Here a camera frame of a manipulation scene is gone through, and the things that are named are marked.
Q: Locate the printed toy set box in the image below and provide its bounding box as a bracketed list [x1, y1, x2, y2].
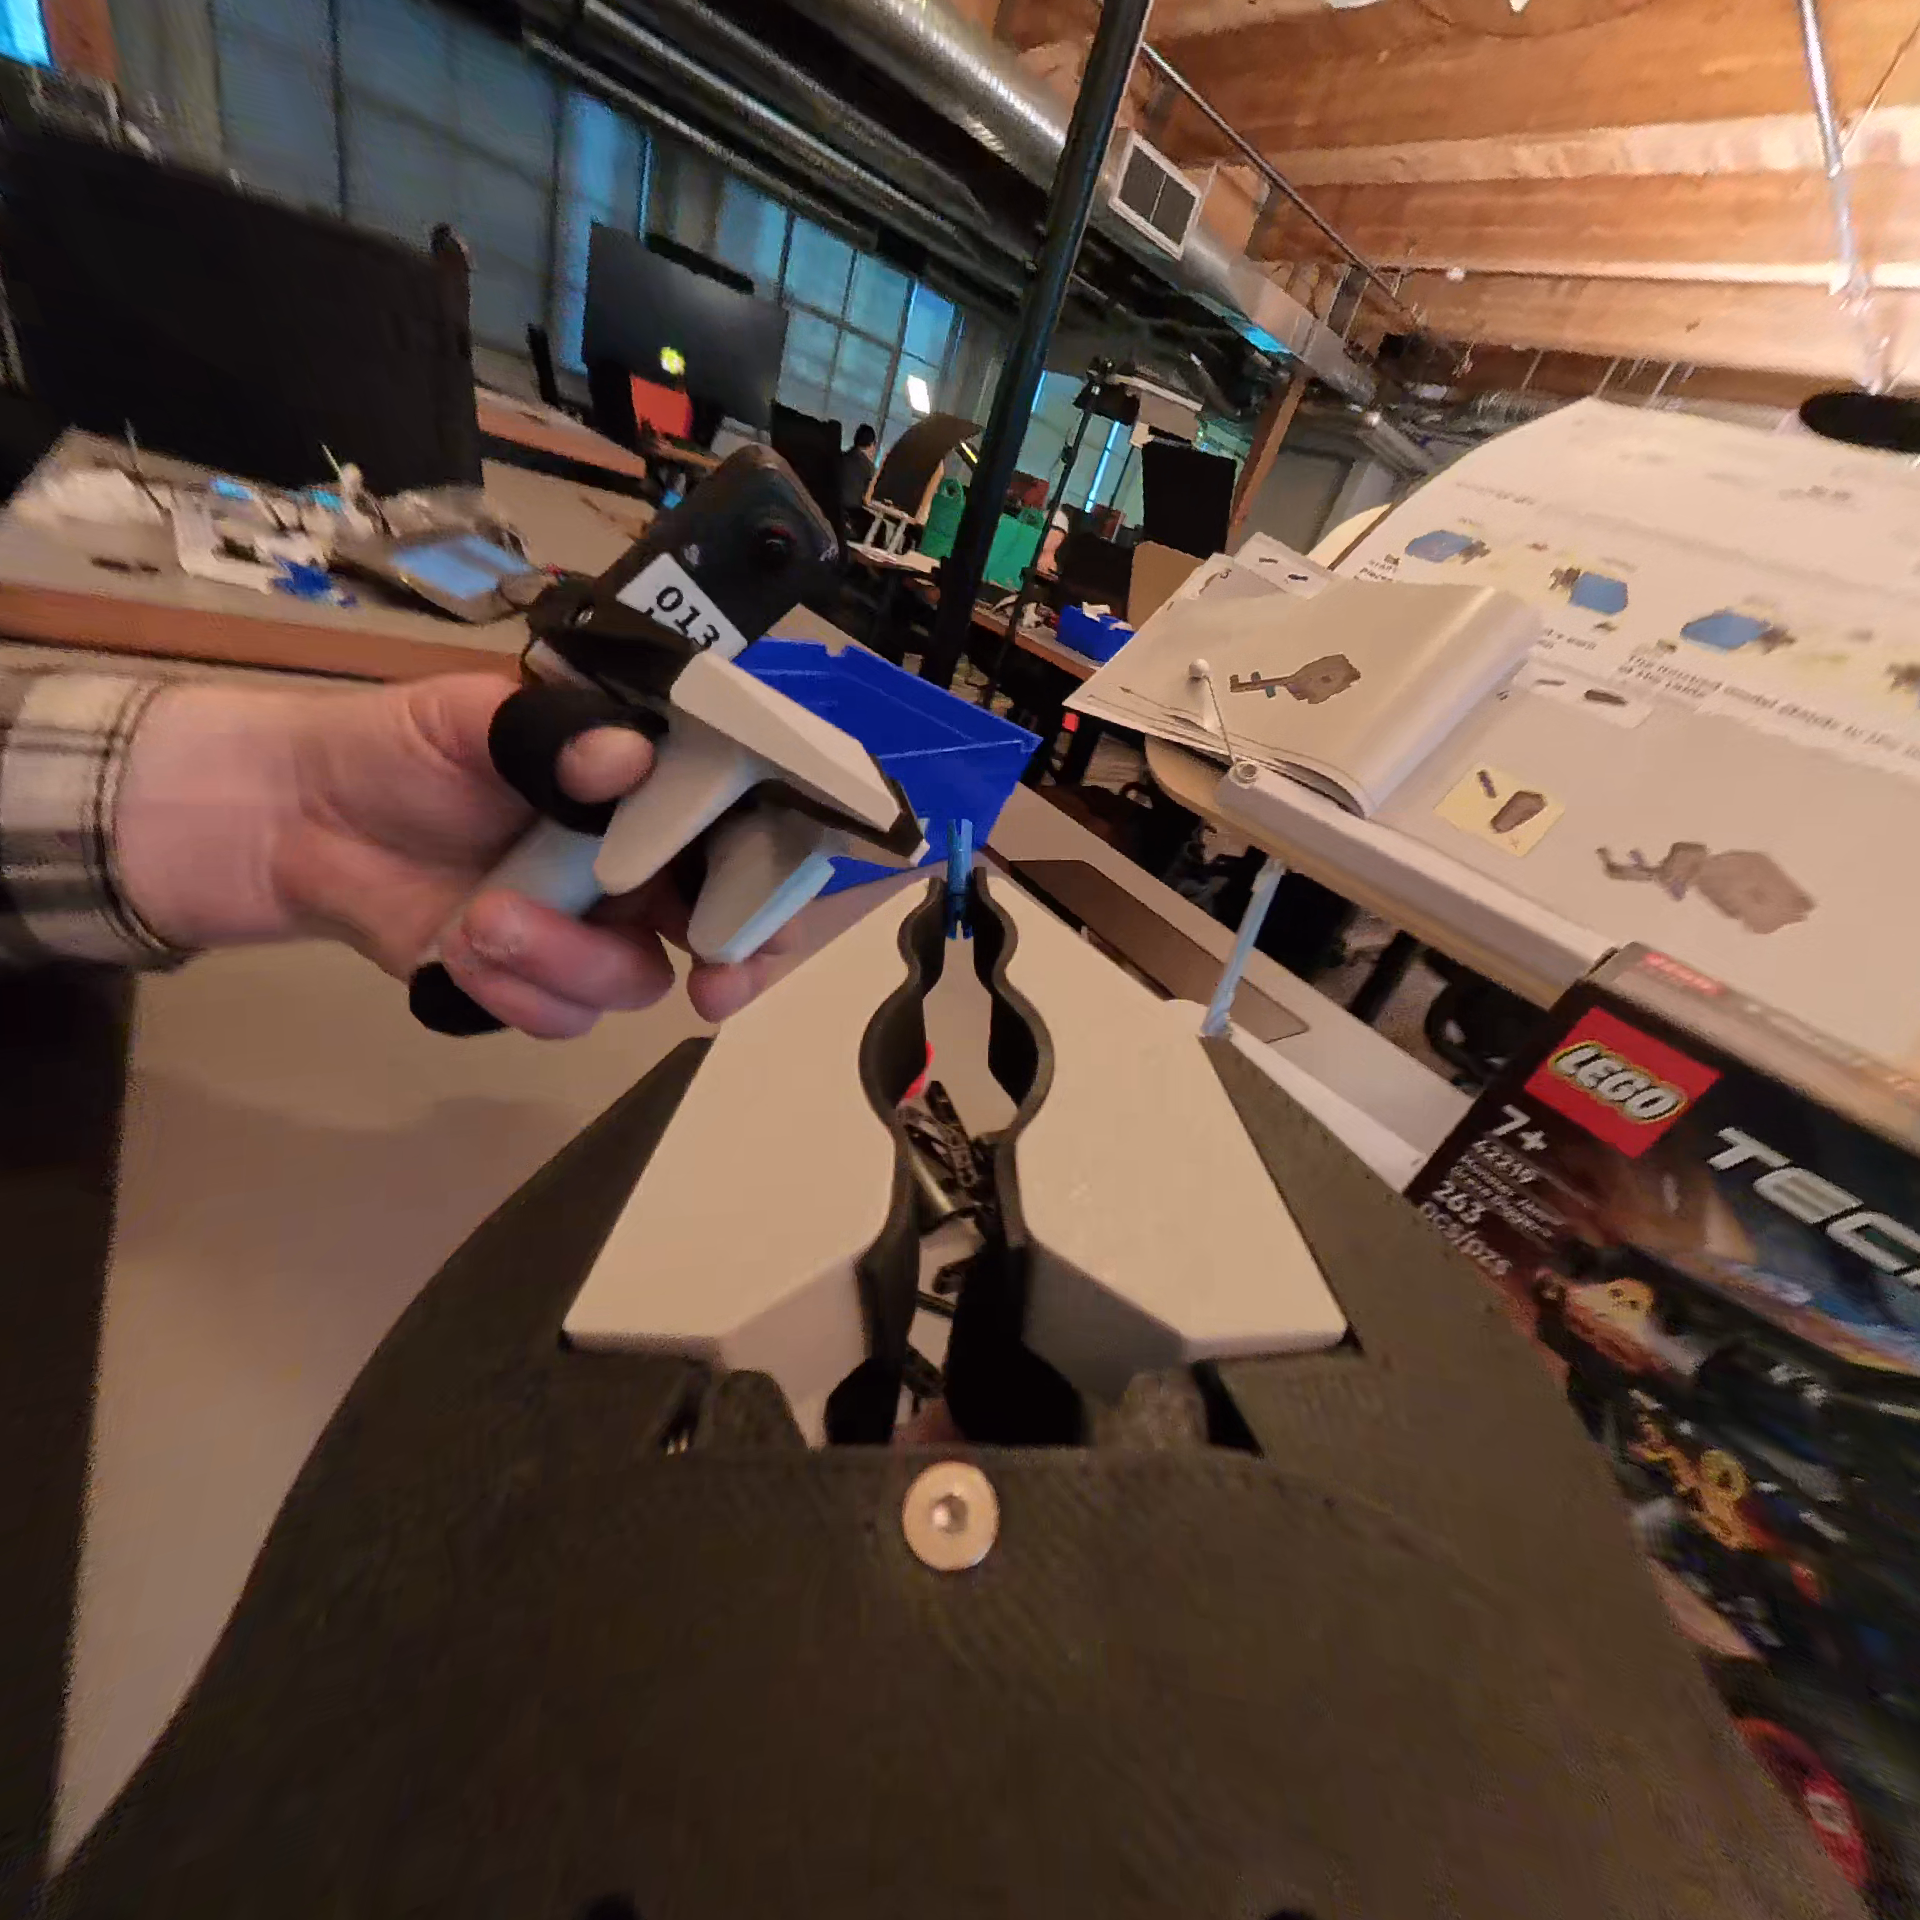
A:
[1402, 941, 1920, 1900]

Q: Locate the instruction booklet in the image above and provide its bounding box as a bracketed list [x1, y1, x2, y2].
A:
[1062, 555, 1920, 1083]

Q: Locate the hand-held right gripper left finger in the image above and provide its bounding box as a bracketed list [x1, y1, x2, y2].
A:
[560, 875, 955, 1448]

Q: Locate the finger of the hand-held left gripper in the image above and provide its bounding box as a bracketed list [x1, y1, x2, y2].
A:
[690, 812, 845, 970]
[669, 649, 930, 870]

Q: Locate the tablet device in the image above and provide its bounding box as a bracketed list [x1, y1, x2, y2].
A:
[339, 530, 546, 624]

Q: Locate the large black monitor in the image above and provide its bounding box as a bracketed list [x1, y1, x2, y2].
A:
[580, 224, 792, 438]

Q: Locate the printed instruction sheet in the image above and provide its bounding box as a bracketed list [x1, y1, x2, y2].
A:
[1320, 394, 1920, 739]

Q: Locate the silver air duct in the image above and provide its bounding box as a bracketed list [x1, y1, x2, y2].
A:
[525, 0, 1382, 391]

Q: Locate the person's left hand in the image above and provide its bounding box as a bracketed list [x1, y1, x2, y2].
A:
[121, 669, 823, 1045]

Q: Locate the grey desk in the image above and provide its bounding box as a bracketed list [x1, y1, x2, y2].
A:
[47, 647, 1482, 1878]

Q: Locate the black metal pole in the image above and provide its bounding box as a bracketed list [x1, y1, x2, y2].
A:
[921, 0, 1154, 690]

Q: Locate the blue plastic bin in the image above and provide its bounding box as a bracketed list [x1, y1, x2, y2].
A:
[730, 637, 1049, 898]

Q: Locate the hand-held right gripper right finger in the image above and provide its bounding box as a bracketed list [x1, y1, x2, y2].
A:
[948, 870, 1354, 1448]

